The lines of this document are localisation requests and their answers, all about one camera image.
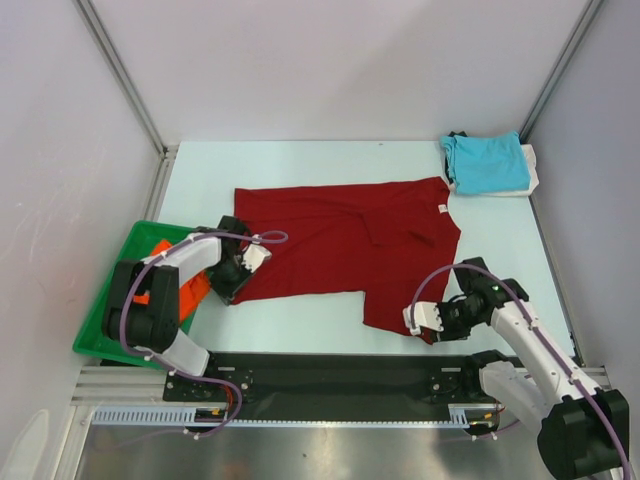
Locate folded cyan t-shirt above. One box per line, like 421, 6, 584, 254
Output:
438, 131, 530, 195

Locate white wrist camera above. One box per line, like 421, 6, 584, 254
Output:
402, 301, 444, 336
241, 244, 272, 273

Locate orange t-shirt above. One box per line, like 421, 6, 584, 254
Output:
133, 239, 211, 325

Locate left aluminium corner post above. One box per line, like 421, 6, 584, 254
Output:
69, 0, 167, 157

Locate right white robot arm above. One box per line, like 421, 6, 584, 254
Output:
403, 257, 634, 479

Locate aluminium corner post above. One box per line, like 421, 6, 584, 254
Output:
69, 0, 167, 157
519, 0, 607, 143

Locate dark red t-shirt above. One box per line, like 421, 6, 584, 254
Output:
233, 177, 461, 335

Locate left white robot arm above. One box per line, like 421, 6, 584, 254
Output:
101, 216, 271, 400

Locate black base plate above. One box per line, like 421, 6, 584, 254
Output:
162, 352, 584, 422

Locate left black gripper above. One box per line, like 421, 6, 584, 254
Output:
208, 256, 256, 305

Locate green plastic tray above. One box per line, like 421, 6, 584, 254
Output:
73, 220, 193, 369

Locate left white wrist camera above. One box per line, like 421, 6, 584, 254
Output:
241, 244, 272, 273

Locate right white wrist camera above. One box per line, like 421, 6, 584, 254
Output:
402, 301, 444, 336

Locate folded dark green t-shirt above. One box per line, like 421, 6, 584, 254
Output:
444, 130, 468, 184

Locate right aluminium corner post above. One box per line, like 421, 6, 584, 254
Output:
519, 0, 607, 143

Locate folded white t-shirt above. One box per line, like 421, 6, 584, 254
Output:
449, 144, 540, 198

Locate aluminium front rail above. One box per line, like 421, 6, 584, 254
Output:
69, 365, 617, 409

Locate white slotted cable duct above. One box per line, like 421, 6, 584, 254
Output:
92, 406, 469, 429

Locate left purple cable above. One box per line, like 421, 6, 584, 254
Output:
119, 229, 290, 441

